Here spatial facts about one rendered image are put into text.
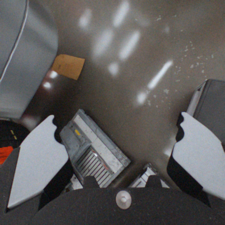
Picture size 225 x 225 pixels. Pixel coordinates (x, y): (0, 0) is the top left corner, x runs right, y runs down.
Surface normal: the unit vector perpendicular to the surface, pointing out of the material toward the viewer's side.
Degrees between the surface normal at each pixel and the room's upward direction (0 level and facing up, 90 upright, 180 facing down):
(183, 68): 0
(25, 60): 90
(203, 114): 0
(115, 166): 0
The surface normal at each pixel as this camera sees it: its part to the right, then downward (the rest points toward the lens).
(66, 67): -0.37, -0.07
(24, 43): 0.74, 0.56
